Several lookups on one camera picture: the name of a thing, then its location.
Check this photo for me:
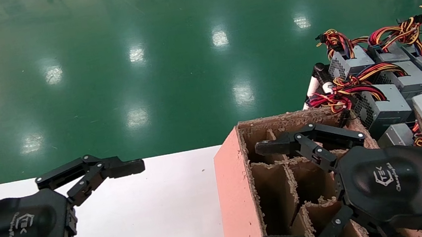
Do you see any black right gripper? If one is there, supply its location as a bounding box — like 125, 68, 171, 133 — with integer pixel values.
246, 108, 422, 237

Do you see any cardboard box with dividers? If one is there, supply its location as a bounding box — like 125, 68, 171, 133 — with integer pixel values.
209, 95, 422, 237

